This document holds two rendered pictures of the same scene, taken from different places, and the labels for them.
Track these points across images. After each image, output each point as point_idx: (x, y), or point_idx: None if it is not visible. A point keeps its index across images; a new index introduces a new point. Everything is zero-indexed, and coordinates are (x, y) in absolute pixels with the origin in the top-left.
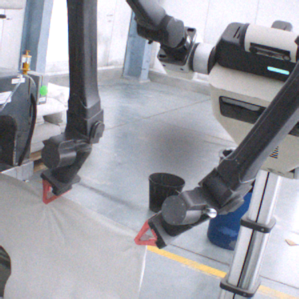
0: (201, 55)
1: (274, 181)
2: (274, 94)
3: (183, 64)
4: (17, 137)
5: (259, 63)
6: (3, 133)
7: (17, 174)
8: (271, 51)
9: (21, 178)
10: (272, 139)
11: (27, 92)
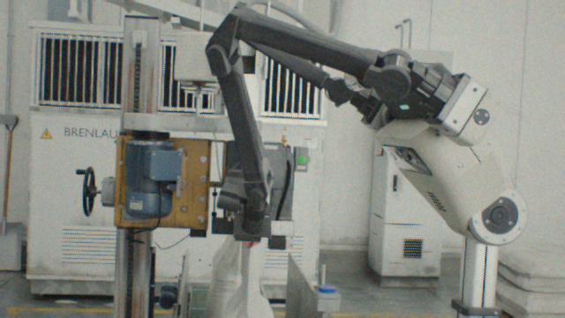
0: (383, 112)
1: (470, 248)
2: (398, 131)
3: (368, 122)
4: (273, 195)
5: (396, 104)
6: (269, 193)
7: (274, 227)
8: (351, 83)
9: (279, 232)
10: (232, 129)
11: (282, 158)
